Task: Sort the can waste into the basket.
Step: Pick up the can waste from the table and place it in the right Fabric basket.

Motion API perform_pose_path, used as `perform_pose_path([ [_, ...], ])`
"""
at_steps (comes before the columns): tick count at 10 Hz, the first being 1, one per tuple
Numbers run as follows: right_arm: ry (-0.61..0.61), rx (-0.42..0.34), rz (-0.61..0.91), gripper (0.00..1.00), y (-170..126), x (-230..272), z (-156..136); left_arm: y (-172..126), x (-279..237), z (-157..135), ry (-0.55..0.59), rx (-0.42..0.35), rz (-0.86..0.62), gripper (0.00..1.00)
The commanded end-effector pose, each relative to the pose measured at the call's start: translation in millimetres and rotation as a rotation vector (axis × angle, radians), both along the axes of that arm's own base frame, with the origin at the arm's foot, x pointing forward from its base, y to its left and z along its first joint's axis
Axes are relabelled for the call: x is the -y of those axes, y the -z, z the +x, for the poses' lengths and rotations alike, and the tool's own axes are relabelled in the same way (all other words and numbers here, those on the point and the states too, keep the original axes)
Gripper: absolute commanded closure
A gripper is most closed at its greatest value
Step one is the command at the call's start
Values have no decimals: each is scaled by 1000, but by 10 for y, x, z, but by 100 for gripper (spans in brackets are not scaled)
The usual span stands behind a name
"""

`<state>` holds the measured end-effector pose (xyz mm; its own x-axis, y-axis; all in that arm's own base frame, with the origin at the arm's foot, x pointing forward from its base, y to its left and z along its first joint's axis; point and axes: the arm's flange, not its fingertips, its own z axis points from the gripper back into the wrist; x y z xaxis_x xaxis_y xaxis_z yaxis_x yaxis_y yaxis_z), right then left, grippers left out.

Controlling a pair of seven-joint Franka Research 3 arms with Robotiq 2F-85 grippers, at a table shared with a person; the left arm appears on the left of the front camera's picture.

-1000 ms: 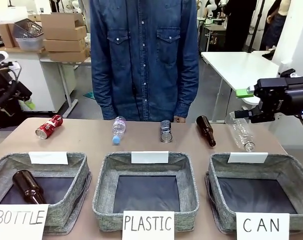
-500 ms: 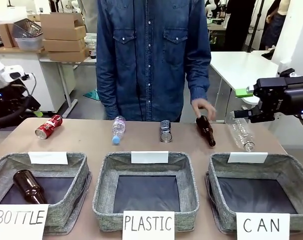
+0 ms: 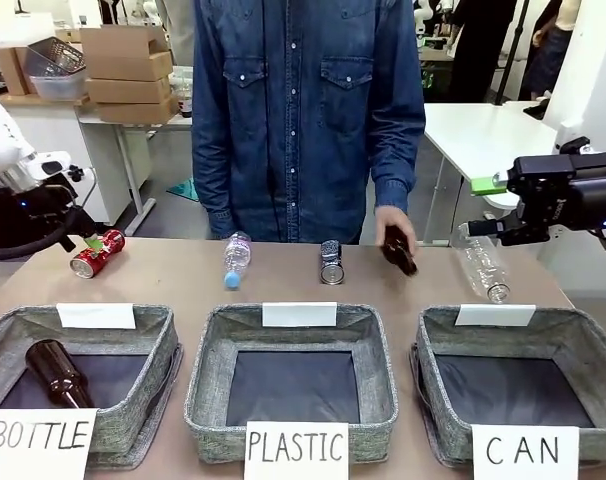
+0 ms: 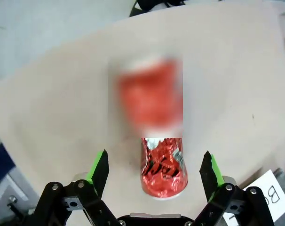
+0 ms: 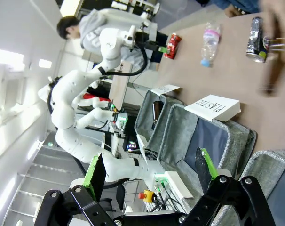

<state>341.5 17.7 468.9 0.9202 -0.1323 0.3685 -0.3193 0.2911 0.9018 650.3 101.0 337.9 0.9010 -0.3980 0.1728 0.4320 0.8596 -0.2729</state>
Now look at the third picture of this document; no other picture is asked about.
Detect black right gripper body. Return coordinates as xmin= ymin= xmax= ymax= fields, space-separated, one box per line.
xmin=517 ymin=162 xmax=606 ymax=231

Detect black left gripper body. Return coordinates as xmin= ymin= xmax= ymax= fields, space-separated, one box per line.
xmin=11 ymin=182 xmax=83 ymax=235

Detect red drink can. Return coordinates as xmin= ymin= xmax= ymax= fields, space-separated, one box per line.
xmin=68 ymin=228 xmax=127 ymax=278

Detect large clear plastic bottle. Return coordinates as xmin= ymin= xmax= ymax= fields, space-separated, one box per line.
xmin=451 ymin=223 xmax=512 ymax=305

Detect brown glass bottle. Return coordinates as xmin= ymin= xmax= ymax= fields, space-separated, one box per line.
xmin=380 ymin=225 xmax=419 ymax=277
xmin=24 ymin=338 xmax=95 ymax=410

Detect small blue-capped water bottle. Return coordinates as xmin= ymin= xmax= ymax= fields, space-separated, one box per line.
xmin=223 ymin=231 xmax=255 ymax=291

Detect black patterned drink can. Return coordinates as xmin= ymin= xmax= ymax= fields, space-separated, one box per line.
xmin=318 ymin=238 xmax=345 ymax=286

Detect person's left forearm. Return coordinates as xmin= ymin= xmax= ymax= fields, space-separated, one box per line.
xmin=370 ymin=112 xmax=427 ymax=212

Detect person's right forearm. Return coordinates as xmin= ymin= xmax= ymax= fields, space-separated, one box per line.
xmin=191 ymin=119 xmax=235 ymax=241

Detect white card on bottle basket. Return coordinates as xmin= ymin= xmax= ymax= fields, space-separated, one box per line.
xmin=56 ymin=302 xmax=137 ymax=330

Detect white card on can basket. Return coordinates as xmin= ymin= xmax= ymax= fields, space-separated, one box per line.
xmin=454 ymin=303 xmax=537 ymax=327

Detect grey fabric bottle basket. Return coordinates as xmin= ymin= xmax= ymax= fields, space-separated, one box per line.
xmin=0 ymin=303 xmax=184 ymax=471

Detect grey fabric can basket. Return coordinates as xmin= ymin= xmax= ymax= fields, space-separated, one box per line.
xmin=410 ymin=304 xmax=606 ymax=469

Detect grey fabric plastic basket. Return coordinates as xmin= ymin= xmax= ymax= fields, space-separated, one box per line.
xmin=183 ymin=302 xmax=400 ymax=466

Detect white card on plastic basket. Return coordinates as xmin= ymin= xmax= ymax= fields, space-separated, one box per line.
xmin=261 ymin=301 xmax=338 ymax=329

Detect white CAN label card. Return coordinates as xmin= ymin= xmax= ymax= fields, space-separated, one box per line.
xmin=470 ymin=423 xmax=582 ymax=480

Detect person's left hand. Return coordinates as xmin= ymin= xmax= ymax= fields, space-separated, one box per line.
xmin=374 ymin=205 xmax=418 ymax=251

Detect white empty desk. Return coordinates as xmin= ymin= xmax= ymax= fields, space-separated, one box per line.
xmin=421 ymin=101 xmax=560 ymax=210

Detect white desk with boxes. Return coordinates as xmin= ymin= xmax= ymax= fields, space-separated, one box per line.
xmin=0 ymin=93 xmax=194 ymax=225

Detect green floor mat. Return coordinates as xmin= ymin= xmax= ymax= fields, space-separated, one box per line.
xmin=165 ymin=176 xmax=201 ymax=202

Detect background person in dark clothes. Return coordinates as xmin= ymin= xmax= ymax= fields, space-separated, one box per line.
xmin=520 ymin=0 xmax=582 ymax=102

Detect black tripod stand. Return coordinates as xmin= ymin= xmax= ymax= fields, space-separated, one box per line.
xmin=493 ymin=0 xmax=530 ymax=106

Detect flat cardboard box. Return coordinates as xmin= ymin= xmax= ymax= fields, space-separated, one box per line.
xmin=96 ymin=95 xmax=180 ymax=124
xmin=85 ymin=74 xmax=177 ymax=105

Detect small cardboard box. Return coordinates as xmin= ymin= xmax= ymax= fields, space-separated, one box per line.
xmin=0 ymin=45 xmax=40 ymax=97

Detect tilted clear plastic crate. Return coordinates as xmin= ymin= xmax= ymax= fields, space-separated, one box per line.
xmin=22 ymin=40 xmax=88 ymax=77

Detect large open cardboard box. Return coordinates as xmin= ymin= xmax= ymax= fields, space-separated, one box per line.
xmin=79 ymin=24 xmax=172 ymax=81

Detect white BOTTLE label card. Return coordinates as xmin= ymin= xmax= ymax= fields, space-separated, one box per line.
xmin=0 ymin=407 xmax=100 ymax=480

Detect person's denim shirt torso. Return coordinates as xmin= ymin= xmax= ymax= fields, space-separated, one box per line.
xmin=190 ymin=0 xmax=427 ymax=246

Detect white PLASTIC label card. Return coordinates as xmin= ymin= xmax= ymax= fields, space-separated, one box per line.
xmin=242 ymin=420 xmax=350 ymax=480

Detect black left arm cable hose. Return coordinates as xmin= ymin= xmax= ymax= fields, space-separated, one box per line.
xmin=0 ymin=212 xmax=87 ymax=262

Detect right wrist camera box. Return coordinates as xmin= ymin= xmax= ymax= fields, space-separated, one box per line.
xmin=557 ymin=136 xmax=597 ymax=156

